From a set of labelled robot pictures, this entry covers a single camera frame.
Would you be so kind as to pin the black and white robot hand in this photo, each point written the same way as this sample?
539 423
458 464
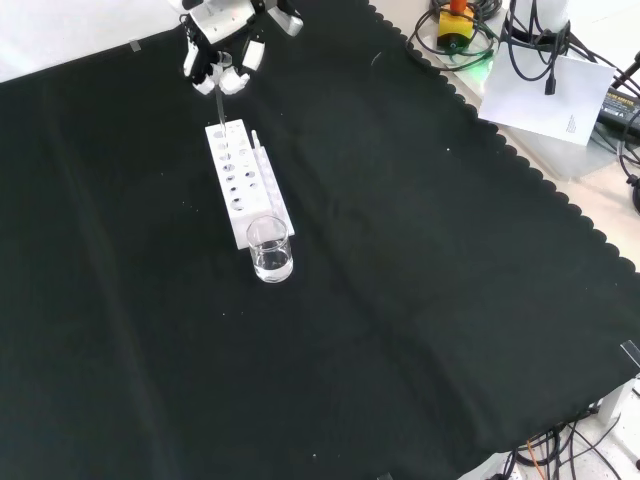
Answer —
220 25

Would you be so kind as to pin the white test tube rack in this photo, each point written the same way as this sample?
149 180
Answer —
243 182

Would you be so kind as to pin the yellow stop button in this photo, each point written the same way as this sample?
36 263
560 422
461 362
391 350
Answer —
455 26

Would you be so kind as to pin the small clear glass beaker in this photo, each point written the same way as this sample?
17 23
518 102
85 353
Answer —
270 255

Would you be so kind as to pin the black bench cloth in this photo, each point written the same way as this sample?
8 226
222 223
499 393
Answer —
280 280

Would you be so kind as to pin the white paper sheet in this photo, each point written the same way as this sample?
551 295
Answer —
545 100

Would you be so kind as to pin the black power adapter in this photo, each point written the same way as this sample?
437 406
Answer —
620 107

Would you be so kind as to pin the grey metal base plate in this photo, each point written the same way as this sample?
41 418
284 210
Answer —
575 155

